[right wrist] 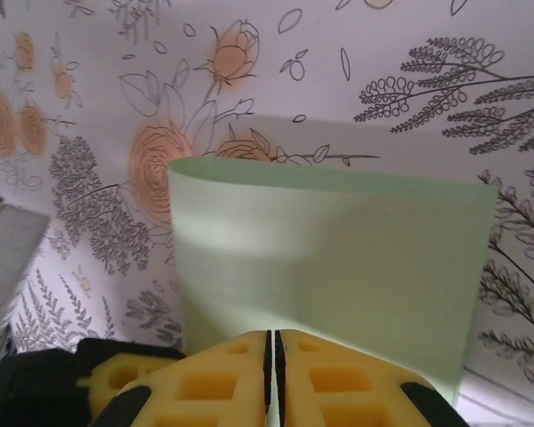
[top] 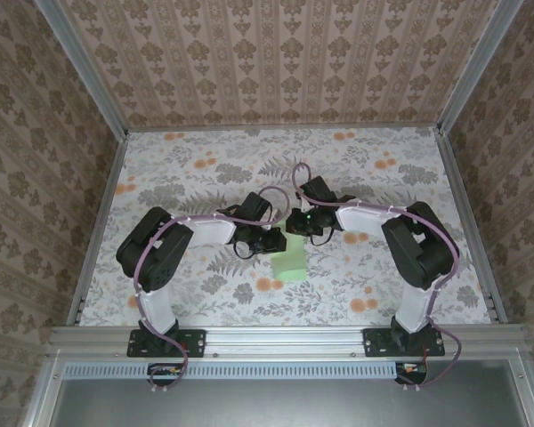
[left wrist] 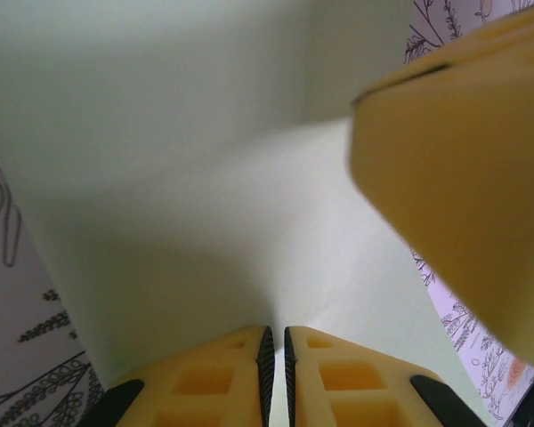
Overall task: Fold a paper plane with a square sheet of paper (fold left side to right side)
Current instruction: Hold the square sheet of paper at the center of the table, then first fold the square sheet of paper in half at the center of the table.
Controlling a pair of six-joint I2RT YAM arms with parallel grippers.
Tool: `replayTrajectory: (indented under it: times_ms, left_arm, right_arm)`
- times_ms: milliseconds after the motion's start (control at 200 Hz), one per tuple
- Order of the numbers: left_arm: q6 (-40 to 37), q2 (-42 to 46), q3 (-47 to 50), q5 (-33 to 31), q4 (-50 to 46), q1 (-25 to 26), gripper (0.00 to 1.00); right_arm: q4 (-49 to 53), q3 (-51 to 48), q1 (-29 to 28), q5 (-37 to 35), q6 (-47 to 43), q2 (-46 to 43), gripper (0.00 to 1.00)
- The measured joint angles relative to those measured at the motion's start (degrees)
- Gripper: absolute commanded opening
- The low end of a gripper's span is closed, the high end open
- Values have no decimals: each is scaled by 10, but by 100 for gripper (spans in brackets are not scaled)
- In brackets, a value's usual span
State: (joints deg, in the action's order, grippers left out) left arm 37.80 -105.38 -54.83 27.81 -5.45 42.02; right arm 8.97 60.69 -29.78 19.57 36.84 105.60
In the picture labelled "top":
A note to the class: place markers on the green cloth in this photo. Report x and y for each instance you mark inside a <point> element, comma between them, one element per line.
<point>291,264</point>

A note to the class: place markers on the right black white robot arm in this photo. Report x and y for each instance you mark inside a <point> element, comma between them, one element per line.
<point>420,253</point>

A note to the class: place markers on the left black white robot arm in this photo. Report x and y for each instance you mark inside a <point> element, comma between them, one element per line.
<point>160,253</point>

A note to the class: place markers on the floral table cover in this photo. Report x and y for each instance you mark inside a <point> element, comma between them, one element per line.
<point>249,307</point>

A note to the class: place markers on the grey metal panel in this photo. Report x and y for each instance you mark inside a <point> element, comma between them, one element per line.
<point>271,405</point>

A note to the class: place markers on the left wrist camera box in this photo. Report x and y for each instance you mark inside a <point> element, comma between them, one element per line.
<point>256,207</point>

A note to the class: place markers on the thin aluminium rail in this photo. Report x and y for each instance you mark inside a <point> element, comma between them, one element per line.
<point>293,128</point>

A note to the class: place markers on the wide aluminium frame rail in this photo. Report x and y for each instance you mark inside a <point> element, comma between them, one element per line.
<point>285,340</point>

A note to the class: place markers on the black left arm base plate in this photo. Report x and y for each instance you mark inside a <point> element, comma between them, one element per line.
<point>191,342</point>

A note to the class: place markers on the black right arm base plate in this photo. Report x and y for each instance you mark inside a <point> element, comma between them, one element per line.
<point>376,343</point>

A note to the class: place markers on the aluminium side rail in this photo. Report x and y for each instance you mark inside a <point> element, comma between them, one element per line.
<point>465,204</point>
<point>97,231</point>

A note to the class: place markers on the aluminium frame post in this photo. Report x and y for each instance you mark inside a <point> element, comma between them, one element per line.
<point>478,66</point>
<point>88,66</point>

